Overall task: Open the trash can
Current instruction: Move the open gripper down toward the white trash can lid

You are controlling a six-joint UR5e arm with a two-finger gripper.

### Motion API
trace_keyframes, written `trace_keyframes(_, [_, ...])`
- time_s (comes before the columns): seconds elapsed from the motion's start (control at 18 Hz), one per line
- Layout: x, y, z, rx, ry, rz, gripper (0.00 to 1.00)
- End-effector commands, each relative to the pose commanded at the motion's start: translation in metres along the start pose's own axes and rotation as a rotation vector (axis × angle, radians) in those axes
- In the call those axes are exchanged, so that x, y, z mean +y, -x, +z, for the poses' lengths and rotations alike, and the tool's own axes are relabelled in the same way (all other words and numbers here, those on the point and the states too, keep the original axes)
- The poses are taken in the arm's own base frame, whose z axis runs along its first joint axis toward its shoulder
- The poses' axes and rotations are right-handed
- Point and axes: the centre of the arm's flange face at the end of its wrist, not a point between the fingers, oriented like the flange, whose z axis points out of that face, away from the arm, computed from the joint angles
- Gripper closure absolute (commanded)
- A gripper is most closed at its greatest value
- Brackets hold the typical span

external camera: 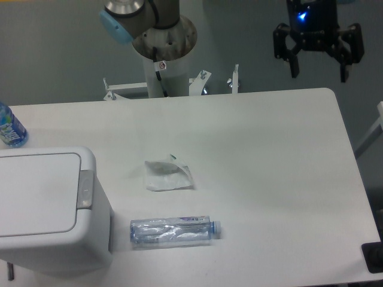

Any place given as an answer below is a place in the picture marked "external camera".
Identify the white push-lid trash can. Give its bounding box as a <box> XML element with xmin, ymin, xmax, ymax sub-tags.
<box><xmin>1</xmin><ymin>146</ymin><xmax>114</xmax><ymax>273</ymax></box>

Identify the black clamp at table edge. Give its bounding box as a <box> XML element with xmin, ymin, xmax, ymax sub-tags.
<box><xmin>361</xmin><ymin>242</ymin><xmax>382</xmax><ymax>274</ymax></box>

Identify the crumpled white plastic wrapper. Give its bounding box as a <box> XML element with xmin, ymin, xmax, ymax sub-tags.
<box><xmin>144</xmin><ymin>154</ymin><xmax>194</xmax><ymax>192</ymax></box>

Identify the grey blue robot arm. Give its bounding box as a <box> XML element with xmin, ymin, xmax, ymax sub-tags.
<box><xmin>99</xmin><ymin>1</ymin><xmax>364</xmax><ymax>83</ymax></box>

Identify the crushed clear plastic bottle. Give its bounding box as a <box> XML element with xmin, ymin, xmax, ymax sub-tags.
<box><xmin>130</xmin><ymin>216</ymin><xmax>222</xmax><ymax>249</ymax></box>

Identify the black cable on pedestal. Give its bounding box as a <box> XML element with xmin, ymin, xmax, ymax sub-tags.
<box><xmin>152</xmin><ymin>46</ymin><xmax>168</xmax><ymax>98</ymax></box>

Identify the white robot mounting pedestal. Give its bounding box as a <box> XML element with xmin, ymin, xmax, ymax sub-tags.
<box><xmin>132</xmin><ymin>16</ymin><xmax>197</xmax><ymax>98</ymax></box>

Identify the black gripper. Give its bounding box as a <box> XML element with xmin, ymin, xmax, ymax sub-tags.
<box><xmin>273</xmin><ymin>1</ymin><xmax>364</xmax><ymax>83</ymax></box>

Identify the white frame at right edge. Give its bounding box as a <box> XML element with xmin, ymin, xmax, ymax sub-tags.
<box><xmin>354</xmin><ymin>102</ymin><xmax>382</xmax><ymax>159</ymax></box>

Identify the blue label water bottle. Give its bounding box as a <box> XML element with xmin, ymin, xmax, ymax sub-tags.
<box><xmin>1</xmin><ymin>102</ymin><xmax>29</xmax><ymax>148</ymax></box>

